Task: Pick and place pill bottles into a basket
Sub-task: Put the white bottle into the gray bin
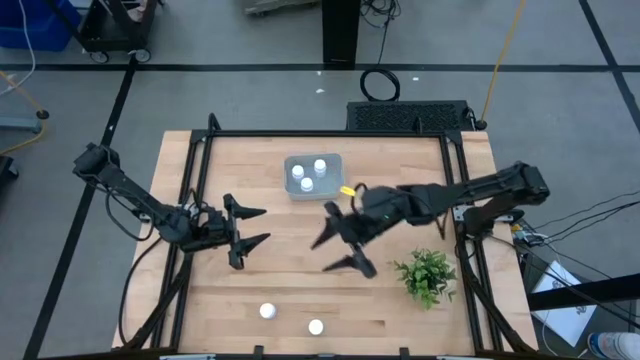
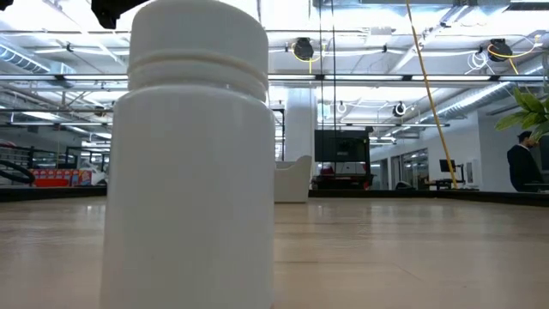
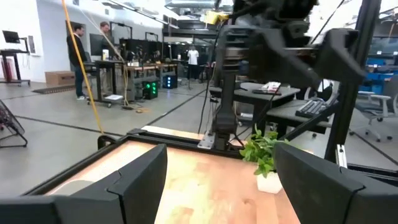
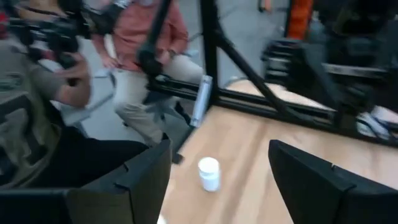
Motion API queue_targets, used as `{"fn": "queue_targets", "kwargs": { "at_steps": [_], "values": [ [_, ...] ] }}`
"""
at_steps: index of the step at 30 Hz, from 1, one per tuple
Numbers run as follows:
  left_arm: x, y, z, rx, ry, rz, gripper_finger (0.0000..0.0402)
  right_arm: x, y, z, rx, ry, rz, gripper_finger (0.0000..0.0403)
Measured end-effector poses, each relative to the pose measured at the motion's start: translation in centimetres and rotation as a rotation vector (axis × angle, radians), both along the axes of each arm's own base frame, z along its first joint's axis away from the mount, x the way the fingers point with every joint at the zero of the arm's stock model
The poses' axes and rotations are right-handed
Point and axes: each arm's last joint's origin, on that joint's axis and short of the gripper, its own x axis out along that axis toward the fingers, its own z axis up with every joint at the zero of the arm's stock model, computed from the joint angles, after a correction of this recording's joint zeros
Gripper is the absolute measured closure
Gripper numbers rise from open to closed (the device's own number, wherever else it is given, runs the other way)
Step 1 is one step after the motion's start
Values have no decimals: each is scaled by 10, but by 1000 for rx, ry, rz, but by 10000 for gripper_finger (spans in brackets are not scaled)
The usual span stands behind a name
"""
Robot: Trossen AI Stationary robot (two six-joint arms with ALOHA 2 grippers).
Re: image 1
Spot power strip with plugs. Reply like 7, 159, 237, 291
509, 223, 549, 249

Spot thin white cable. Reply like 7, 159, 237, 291
0, 0, 37, 99

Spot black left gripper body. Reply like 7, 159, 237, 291
187, 193, 246, 271

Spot grey equipment base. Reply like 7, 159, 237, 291
243, 0, 322, 17

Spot white and blue shoe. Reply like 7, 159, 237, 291
587, 331, 640, 360

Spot white printed paper sheet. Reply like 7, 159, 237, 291
529, 259, 599, 334

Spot yellow cable with black foot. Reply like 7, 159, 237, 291
474, 0, 528, 131
0, 69, 51, 155

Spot black wheeled cart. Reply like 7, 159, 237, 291
44, 0, 162, 64

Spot coiled black cable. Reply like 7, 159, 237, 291
359, 67, 402, 103

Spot blue plastic bin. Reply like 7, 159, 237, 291
0, 0, 84, 52

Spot grey plastic basket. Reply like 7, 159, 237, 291
283, 152, 347, 201

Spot small green artificial plant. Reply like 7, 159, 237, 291
392, 248, 459, 311

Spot black pillar stand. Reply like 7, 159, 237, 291
322, 0, 362, 67

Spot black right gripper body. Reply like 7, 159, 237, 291
324, 187, 409, 280

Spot black floor beam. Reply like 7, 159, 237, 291
527, 272, 640, 312

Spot black computer tower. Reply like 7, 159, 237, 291
346, 99, 474, 134

